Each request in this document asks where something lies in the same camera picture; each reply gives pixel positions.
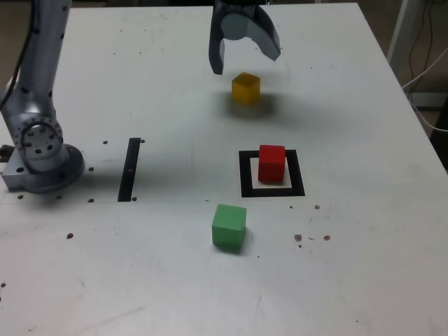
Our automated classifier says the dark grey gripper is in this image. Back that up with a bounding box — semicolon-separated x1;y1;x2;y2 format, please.
208;0;282;76

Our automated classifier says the yellow cube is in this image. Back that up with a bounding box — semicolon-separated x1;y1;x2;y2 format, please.
231;71;262;106

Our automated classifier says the white metal post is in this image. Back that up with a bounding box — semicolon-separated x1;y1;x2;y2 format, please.
386;0;421;83

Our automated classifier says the thin black cable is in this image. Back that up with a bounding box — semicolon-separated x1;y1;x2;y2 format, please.
409;0;442;85

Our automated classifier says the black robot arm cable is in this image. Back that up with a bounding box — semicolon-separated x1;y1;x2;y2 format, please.
0;0;38;109

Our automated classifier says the green cube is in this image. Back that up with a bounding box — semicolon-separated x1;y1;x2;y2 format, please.
211;204;247;253

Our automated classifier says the black tape square outline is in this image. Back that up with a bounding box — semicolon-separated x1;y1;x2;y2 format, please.
238;149;306;198

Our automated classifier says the red cube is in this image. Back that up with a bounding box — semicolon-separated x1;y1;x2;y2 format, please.
258;144;287;183

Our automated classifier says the white cable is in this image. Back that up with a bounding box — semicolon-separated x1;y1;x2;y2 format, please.
402;45;448;133

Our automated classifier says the black tape strip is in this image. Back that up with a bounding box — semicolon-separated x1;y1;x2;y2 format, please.
117;137;141;203

